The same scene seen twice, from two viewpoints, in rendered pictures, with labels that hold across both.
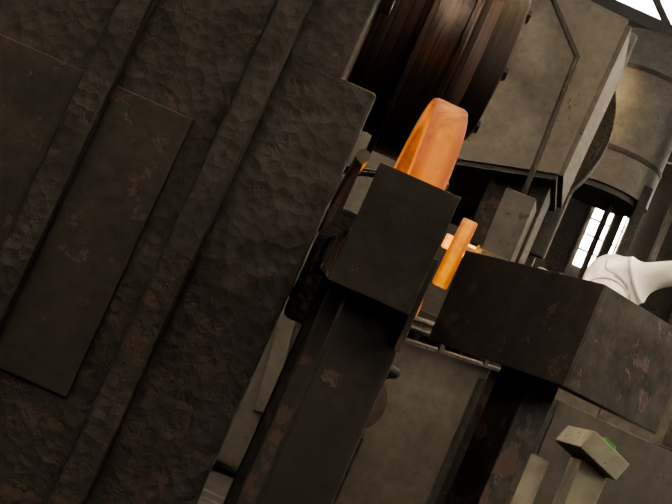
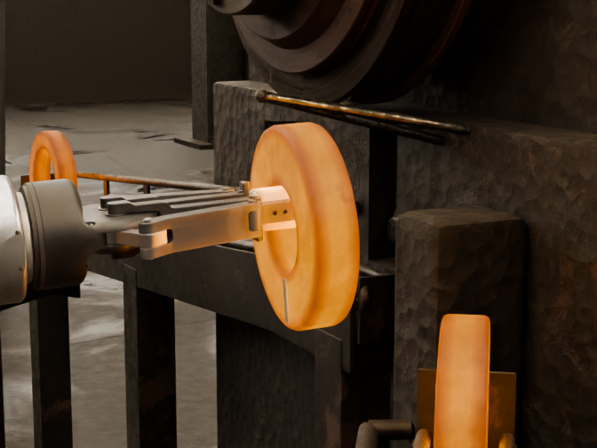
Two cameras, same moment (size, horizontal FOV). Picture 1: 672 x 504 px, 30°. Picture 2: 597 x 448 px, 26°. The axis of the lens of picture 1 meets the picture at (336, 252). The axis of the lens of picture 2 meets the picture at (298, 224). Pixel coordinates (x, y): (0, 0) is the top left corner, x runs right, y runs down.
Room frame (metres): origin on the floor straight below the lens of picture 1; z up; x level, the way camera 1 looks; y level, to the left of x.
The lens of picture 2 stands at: (3.45, -0.64, 1.00)
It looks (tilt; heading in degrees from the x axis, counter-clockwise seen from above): 10 degrees down; 155
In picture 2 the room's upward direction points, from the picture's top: straight up
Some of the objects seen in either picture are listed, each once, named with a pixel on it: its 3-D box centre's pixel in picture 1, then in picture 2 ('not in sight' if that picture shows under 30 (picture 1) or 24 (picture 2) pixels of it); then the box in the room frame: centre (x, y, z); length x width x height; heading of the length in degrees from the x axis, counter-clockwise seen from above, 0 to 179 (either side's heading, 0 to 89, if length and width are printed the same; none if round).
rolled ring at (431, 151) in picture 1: (409, 195); (52, 180); (1.13, -0.04, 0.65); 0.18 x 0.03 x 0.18; 4
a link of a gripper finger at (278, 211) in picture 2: not in sight; (274, 213); (2.61, -0.26, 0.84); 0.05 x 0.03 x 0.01; 85
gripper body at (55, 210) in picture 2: not in sight; (89, 229); (2.58, -0.39, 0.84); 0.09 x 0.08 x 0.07; 85
